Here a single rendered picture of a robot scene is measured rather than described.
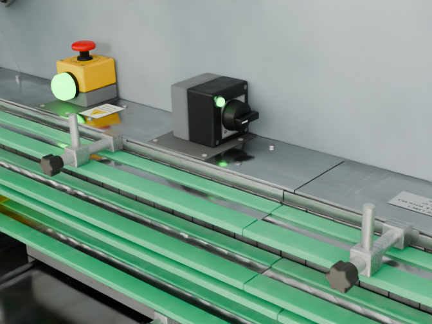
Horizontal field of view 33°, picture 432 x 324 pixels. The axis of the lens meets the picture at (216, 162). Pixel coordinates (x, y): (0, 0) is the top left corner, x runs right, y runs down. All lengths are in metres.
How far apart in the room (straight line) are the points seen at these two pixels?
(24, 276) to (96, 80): 0.39
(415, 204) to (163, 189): 0.31
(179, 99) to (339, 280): 0.42
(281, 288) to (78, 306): 0.49
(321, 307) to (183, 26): 0.49
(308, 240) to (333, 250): 0.03
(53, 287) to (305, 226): 0.61
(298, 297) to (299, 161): 0.20
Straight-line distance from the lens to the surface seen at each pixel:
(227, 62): 1.07
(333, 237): 0.83
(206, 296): 1.03
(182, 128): 1.04
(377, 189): 0.90
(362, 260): 0.74
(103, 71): 1.22
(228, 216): 0.86
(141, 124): 1.12
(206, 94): 0.99
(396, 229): 0.80
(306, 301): 0.84
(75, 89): 1.21
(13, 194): 1.21
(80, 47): 1.22
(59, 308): 1.27
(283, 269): 0.90
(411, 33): 0.89
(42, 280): 1.35
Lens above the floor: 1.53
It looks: 43 degrees down
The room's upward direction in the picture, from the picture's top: 116 degrees counter-clockwise
